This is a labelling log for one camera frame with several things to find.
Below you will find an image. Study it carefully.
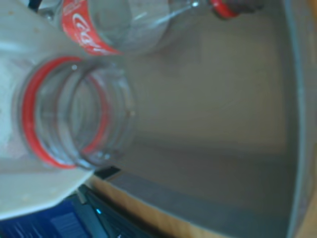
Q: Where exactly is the clear bottle Coca-Cola script label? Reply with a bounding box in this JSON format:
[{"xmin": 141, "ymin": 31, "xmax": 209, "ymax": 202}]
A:
[{"xmin": 37, "ymin": 0, "xmax": 263, "ymax": 57}]

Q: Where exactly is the clear bottle red barcode label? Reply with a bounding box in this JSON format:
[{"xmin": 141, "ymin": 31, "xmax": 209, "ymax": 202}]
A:
[{"xmin": 12, "ymin": 56, "xmax": 136, "ymax": 172}]

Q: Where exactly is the grey cardboard box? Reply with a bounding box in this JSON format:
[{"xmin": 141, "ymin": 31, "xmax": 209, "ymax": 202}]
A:
[{"xmin": 84, "ymin": 0, "xmax": 317, "ymax": 238}]

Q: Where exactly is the blue printed package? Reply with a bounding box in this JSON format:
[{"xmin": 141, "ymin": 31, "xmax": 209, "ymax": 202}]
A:
[{"xmin": 0, "ymin": 195, "xmax": 107, "ymax": 238}]

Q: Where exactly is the dark device with light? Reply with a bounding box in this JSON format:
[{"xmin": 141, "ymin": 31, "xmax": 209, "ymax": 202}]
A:
[{"xmin": 76, "ymin": 184, "xmax": 161, "ymax": 238}]

